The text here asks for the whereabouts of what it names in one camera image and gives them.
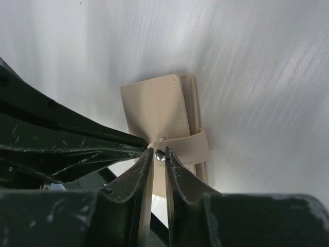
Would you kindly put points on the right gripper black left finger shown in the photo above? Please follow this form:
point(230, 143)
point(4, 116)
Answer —
point(59, 217)

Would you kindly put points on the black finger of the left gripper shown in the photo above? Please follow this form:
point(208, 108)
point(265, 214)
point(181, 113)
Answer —
point(60, 152)
point(21, 101)

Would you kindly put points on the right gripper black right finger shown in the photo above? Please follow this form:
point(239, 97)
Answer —
point(198, 215)

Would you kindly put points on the beige card holder wallet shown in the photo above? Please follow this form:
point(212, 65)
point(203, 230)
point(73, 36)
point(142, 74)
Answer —
point(164, 112)

